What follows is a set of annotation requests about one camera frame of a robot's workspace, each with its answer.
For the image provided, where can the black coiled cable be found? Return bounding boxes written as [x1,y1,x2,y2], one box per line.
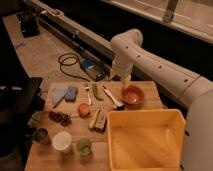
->
[58,52,91,82]

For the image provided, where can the black chair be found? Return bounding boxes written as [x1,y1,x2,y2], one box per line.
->
[0,77,44,157]

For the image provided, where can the orange peach fruit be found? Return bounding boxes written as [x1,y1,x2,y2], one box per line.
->
[78,103,90,117]

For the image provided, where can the wooden cutting board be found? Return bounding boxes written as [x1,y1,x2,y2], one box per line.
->
[25,81,163,171]

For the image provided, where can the black device on floor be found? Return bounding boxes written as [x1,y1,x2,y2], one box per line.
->
[19,11,39,38]

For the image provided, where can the blue sponge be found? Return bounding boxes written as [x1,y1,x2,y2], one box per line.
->
[65,87,78,102]

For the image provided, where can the metal cup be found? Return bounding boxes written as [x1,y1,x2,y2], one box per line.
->
[34,128,51,145]

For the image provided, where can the blue electronic box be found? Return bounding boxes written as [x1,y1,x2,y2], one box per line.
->
[80,59,105,81]

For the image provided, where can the white paper cup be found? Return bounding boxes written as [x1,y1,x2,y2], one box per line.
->
[52,131,72,153]

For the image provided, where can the yellow brown sandwich block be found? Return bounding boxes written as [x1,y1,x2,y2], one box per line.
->
[88,109,107,132]

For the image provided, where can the dark grape bunch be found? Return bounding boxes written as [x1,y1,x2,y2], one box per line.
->
[49,111,71,127]

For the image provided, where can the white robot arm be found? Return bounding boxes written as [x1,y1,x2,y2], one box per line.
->
[110,29,213,171]

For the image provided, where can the green chili pepper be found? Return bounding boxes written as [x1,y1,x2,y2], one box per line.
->
[92,83,103,101]

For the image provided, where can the yellow plastic bin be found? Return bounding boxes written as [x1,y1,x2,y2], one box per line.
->
[107,109,185,171]

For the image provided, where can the orange red bowl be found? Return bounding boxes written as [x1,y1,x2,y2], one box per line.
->
[121,85,145,105]

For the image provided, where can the green plastic cup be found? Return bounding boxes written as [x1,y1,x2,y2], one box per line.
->
[76,138,92,156]

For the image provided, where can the light blue wedge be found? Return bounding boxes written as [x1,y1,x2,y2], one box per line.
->
[52,87,66,108]

